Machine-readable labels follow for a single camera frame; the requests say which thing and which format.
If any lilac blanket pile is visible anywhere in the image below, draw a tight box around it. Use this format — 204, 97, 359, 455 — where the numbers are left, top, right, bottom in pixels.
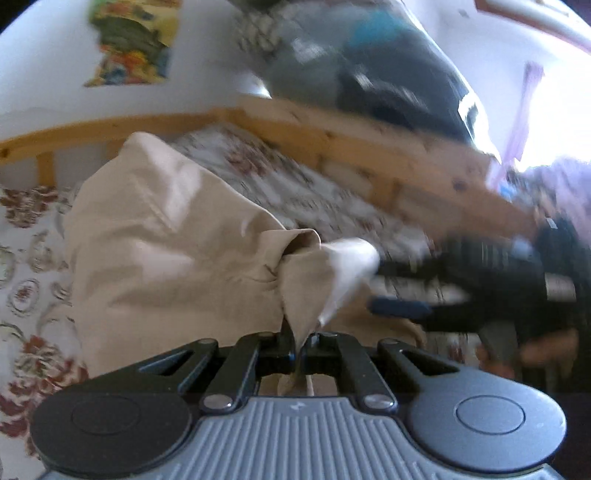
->
487, 62, 590, 218

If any floral patterned bedsheet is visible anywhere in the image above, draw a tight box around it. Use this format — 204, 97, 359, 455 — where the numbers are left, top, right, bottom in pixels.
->
1, 125, 466, 479

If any colourful floral wall poster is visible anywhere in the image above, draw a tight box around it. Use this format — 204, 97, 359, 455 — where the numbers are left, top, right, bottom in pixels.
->
85, 0, 182, 88

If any plastic bag of clothes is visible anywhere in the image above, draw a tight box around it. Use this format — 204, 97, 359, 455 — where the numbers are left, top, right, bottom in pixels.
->
235, 1, 497, 154

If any wooden bed frame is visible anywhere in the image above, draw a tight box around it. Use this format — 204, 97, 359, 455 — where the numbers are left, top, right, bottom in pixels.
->
1, 96, 537, 239

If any beige large garment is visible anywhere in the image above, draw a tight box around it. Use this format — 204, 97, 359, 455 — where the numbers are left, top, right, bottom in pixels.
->
62, 131, 429, 398

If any person's right hand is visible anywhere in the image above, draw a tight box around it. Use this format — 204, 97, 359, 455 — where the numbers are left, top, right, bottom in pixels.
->
476, 328, 580, 380

